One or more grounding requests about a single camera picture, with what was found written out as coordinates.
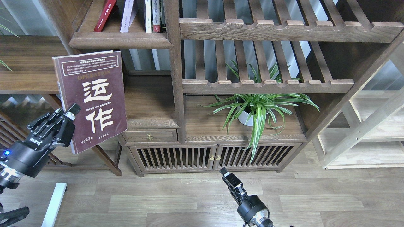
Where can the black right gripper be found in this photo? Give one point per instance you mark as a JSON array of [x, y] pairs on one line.
[[251, 209]]

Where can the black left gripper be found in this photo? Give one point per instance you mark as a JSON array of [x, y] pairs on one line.
[[28, 157]]

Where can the dark maroon book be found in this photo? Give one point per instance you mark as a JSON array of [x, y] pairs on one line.
[[94, 81]]

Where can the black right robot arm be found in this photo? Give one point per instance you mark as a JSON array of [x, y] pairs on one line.
[[250, 207]]

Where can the white robot base leg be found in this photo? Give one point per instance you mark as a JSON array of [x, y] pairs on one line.
[[54, 205]]

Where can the light wooden shelf unit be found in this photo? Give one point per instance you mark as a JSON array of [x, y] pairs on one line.
[[368, 133]]

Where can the right slatted cabinet door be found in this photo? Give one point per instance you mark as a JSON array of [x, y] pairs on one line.
[[239, 158]]

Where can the white plant pot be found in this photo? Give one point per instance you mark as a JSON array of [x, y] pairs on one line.
[[249, 121]]

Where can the dark wooden side table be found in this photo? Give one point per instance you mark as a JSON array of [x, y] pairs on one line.
[[29, 86]]

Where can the dark wooden bookshelf cabinet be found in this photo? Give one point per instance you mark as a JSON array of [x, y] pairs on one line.
[[324, 49]]

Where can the white thin book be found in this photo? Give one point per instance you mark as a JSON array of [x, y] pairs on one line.
[[148, 15]]

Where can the pale pink book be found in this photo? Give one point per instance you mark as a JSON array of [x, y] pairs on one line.
[[130, 10]]

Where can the dark green book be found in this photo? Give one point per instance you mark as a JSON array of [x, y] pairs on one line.
[[163, 20]]

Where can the white red spine book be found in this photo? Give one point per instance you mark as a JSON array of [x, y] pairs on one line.
[[156, 16]]

